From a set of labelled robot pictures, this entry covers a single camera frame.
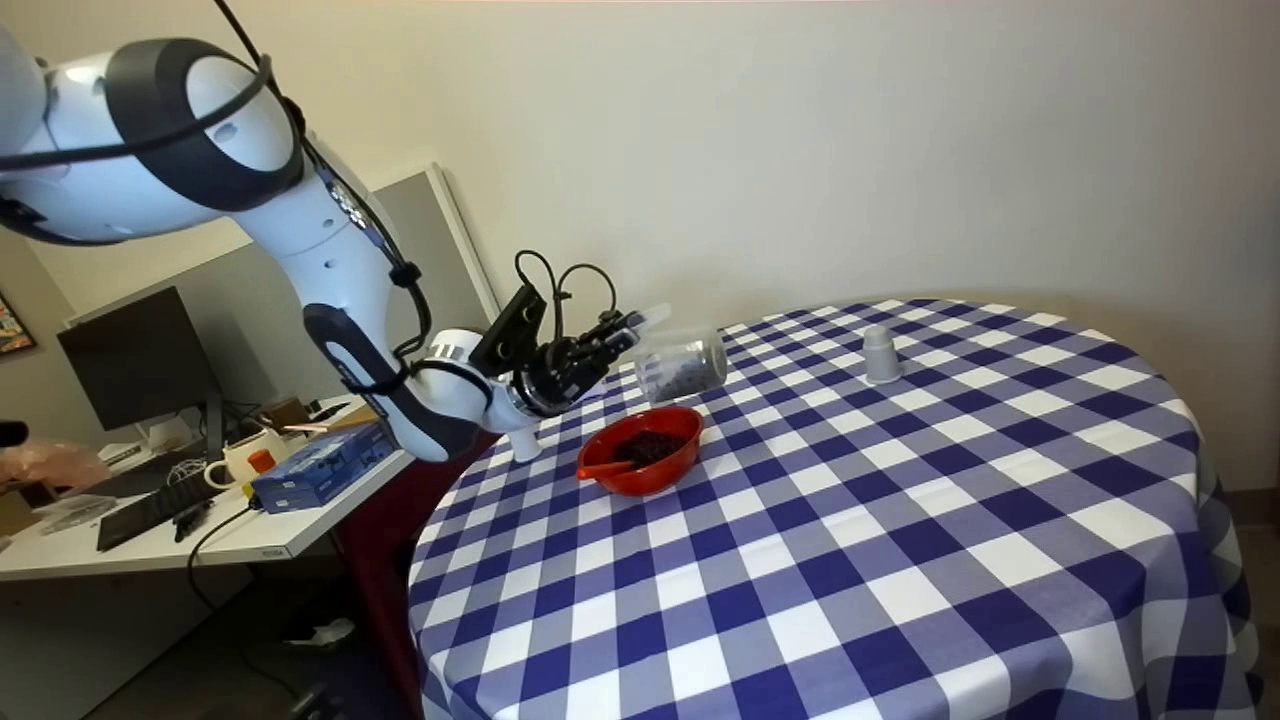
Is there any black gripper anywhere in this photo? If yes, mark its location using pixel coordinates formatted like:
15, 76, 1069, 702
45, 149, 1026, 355
523, 309, 654, 410

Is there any clear plastic measuring jug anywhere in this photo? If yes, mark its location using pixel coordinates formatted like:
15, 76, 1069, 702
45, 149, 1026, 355
637, 329, 733, 406

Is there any red plastic bowl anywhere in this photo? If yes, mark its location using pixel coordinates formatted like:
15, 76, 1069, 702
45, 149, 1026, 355
572, 404, 707, 499

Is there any small white bottle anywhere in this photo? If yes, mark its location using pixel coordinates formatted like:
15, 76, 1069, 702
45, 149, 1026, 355
505, 416, 542, 467

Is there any grey desk partition panel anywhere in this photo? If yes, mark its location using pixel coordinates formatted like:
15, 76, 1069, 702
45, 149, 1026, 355
55, 164, 523, 444

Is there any white upturned plastic cup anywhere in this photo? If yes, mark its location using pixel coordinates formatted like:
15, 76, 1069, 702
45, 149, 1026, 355
859, 323, 903, 392

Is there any dark red desk side panel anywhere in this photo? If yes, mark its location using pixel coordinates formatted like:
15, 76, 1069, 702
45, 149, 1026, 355
331, 444, 505, 720

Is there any blue cardboard box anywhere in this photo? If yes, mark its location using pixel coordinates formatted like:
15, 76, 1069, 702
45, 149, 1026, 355
250, 420, 400, 516

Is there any white box orange label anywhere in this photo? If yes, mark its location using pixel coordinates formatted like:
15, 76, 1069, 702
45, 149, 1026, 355
225, 426, 294, 487

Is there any blue white checkered tablecloth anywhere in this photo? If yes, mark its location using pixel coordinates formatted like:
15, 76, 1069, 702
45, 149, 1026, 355
402, 290, 1265, 720

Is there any white office desk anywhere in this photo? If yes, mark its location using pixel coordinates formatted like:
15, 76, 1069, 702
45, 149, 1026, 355
0, 396, 430, 585

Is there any black computer monitor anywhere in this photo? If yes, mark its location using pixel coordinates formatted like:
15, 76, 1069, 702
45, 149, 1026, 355
55, 284, 228, 436

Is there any black keyboard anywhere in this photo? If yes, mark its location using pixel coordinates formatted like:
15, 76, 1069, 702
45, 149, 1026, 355
93, 471, 219, 557

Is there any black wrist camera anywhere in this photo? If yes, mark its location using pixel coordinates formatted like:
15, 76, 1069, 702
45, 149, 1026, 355
462, 279, 557, 385

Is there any black desk cable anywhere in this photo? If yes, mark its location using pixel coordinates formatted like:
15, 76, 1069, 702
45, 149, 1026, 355
181, 496, 270, 619

